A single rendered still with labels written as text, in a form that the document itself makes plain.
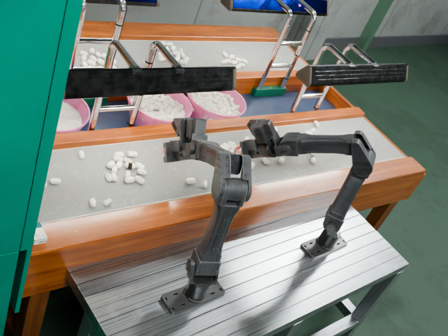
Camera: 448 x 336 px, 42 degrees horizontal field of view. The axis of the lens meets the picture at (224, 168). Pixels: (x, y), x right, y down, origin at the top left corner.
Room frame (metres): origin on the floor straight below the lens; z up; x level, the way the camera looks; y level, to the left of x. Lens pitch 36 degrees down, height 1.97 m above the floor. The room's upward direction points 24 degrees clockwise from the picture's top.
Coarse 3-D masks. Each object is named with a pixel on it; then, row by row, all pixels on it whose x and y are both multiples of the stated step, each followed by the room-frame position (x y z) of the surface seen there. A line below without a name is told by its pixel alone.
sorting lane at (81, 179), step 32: (288, 128) 2.19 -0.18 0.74; (320, 128) 2.31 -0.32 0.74; (352, 128) 2.43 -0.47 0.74; (64, 160) 1.40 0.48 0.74; (96, 160) 1.47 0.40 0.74; (160, 160) 1.61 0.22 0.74; (192, 160) 1.69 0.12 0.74; (256, 160) 1.86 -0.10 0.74; (288, 160) 1.95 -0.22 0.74; (320, 160) 2.05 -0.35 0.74; (384, 160) 2.28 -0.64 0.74; (64, 192) 1.27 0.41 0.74; (96, 192) 1.32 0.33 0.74; (128, 192) 1.39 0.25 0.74; (160, 192) 1.45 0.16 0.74; (192, 192) 1.52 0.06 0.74
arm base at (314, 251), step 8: (312, 240) 1.62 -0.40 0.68; (320, 240) 1.61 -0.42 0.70; (328, 240) 1.60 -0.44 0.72; (336, 240) 1.61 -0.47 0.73; (344, 240) 1.70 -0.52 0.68; (304, 248) 1.56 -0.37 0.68; (312, 248) 1.58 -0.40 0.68; (320, 248) 1.60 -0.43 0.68; (328, 248) 1.60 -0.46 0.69; (336, 248) 1.64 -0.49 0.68; (312, 256) 1.54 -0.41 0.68; (320, 256) 1.57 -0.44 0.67
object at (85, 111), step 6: (66, 102) 1.71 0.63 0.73; (72, 102) 1.71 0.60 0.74; (78, 102) 1.71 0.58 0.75; (84, 102) 1.70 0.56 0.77; (78, 108) 1.70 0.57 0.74; (84, 108) 1.69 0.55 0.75; (84, 114) 1.67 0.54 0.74; (84, 120) 1.65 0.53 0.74; (60, 132) 1.49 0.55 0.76; (66, 132) 1.52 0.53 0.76
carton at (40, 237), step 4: (40, 224) 1.07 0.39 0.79; (36, 228) 1.05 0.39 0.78; (40, 228) 1.06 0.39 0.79; (36, 232) 1.04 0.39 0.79; (40, 232) 1.05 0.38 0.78; (44, 232) 1.05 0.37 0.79; (36, 236) 1.03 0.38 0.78; (40, 236) 1.03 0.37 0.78; (44, 236) 1.04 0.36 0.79; (36, 240) 1.02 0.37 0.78; (40, 240) 1.02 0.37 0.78; (44, 240) 1.03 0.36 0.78; (36, 244) 1.02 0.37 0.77
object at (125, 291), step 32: (256, 224) 1.59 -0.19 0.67; (288, 224) 1.66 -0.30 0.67; (320, 224) 1.74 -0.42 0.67; (352, 224) 1.83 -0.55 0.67; (128, 256) 1.20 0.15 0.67; (160, 256) 1.26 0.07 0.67; (224, 256) 1.37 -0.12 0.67; (256, 256) 1.43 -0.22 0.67; (288, 256) 1.50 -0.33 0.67; (352, 256) 1.64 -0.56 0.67; (384, 256) 1.72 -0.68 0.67; (96, 288) 1.04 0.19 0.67; (128, 288) 1.09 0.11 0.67; (160, 288) 1.14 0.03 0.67; (224, 288) 1.24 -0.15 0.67; (256, 288) 1.30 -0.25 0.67; (288, 288) 1.36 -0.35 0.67; (320, 288) 1.42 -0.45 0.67; (352, 288) 1.48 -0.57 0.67; (96, 320) 0.95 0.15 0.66; (128, 320) 0.99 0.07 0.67; (160, 320) 1.03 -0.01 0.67; (192, 320) 1.08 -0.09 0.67; (224, 320) 1.13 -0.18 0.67; (256, 320) 1.18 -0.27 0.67; (288, 320) 1.23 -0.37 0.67
